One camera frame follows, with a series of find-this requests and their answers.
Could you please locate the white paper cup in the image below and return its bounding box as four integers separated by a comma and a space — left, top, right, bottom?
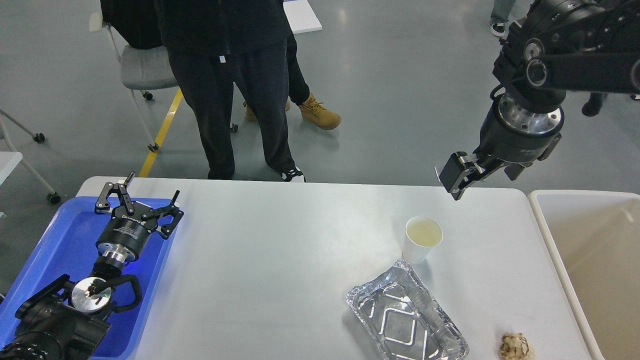
401, 215, 444, 264

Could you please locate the white side table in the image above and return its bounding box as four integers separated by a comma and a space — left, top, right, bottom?
0, 110, 61, 205

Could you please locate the person with tan boots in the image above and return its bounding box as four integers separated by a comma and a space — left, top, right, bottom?
232, 25, 341, 138

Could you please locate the person in grey jeans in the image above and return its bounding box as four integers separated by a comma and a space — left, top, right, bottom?
489, 0, 516, 38

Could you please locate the grey office chair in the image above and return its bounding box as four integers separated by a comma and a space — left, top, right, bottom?
89, 12, 239, 153

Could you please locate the blue plastic tray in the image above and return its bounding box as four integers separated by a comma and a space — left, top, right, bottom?
0, 196, 174, 360

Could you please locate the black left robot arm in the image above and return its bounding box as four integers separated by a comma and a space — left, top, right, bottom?
1, 173, 184, 360

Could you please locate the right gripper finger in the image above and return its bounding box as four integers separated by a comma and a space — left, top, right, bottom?
504, 134, 562, 181
438, 152, 501, 201

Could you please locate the white board on floor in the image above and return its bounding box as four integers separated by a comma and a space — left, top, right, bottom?
283, 0, 323, 35

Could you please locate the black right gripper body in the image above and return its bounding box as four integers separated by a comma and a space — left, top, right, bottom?
475, 93, 565, 166

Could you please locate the crumpled brown paper ball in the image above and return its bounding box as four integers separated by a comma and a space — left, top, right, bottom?
499, 332, 537, 360

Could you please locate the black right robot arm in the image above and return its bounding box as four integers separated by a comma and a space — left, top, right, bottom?
438, 0, 640, 200

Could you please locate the aluminium foil tray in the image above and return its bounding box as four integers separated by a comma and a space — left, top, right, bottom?
345, 259, 470, 360

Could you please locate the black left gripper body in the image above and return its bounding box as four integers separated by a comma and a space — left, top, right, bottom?
96, 202, 161, 262

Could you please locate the beige plastic bin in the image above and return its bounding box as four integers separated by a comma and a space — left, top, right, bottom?
528, 190, 640, 360

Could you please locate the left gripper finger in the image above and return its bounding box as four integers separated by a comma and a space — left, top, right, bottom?
145, 190, 185, 240
94, 172, 136, 215

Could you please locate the person in black trousers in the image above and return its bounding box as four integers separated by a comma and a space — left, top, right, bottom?
102, 0, 306, 183

